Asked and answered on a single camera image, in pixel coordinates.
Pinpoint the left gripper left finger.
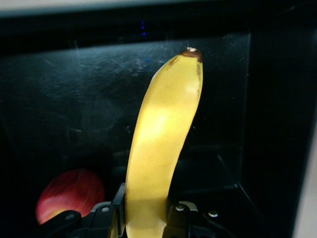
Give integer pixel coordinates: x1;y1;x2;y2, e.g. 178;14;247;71
74;182;127;238

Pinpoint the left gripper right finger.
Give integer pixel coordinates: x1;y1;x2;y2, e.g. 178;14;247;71
162;190;199;238

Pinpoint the red apple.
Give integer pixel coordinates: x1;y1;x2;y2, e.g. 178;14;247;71
36;168;106;225

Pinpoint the black plastic box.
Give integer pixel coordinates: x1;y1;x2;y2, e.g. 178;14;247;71
0;0;310;238

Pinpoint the yellow banana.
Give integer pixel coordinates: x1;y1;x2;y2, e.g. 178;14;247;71
124;47;204;238

